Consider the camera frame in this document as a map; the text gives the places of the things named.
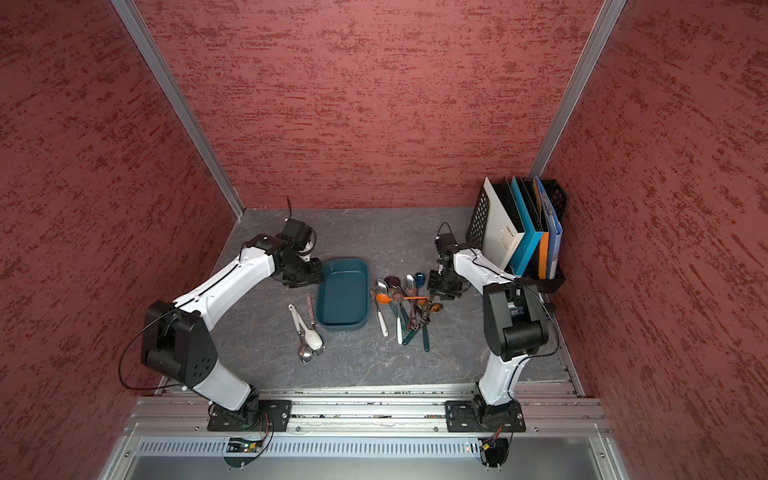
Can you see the white folder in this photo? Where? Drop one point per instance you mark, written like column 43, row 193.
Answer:
column 503, row 230

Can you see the teal plastic storage box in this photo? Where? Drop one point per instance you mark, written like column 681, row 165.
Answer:
column 343, row 298

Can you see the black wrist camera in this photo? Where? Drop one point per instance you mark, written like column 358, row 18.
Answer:
column 299, row 236
column 445, row 243

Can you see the patterned handle steel spoon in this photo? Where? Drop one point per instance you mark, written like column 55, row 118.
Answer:
column 411, row 290

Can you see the aluminium corner post left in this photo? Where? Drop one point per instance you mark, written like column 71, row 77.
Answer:
column 136, row 27

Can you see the white handle steel spoon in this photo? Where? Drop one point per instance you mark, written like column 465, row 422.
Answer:
column 380, row 317

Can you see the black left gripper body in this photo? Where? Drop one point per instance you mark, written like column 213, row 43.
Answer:
column 302, row 272

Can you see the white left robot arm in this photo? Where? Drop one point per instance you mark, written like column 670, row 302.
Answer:
column 176, row 340

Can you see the teal folder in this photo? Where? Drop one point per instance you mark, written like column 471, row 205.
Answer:
column 527, row 212

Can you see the aluminium corner post right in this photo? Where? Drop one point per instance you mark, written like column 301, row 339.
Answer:
column 603, row 27

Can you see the orange plastic spoon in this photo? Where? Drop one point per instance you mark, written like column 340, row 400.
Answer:
column 396, row 297

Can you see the purple iridescent spoon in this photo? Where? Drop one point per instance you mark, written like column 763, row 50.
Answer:
column 395, row 287

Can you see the aluminium rail frame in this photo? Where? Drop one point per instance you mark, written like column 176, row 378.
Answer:
column 384, row 432

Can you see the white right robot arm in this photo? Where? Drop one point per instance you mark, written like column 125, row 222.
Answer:
column 513, row 326

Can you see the pink handled spoon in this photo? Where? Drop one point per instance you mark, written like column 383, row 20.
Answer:
column 313, row 318

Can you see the white handled steel spoon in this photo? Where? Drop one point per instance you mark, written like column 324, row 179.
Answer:
column 305, row 353

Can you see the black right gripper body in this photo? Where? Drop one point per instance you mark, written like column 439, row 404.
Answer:
column 448, row 283

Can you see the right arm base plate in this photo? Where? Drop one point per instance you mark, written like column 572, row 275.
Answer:
column 477, row 416

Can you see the blue metallic spoon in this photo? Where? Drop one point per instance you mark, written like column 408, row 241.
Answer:
column 419, row 280

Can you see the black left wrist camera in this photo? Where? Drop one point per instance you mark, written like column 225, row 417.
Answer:
column 299, row 236

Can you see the blue folder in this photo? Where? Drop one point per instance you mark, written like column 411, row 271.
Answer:
column 554, row 228

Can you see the black mesh file rack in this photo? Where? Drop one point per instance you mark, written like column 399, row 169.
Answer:
column 476, row 230

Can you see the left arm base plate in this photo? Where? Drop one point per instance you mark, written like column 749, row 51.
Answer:
column 261, row 415

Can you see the gold spoon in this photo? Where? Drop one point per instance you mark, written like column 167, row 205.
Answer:
column 430, row 308

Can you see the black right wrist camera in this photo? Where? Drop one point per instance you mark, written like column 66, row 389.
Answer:
column 445, row 243

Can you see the orange folder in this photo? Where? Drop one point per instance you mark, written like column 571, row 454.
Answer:
column 544, row 241

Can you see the aluminium corner post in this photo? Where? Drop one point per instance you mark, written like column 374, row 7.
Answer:
column 603, row 27
column 136, row 27

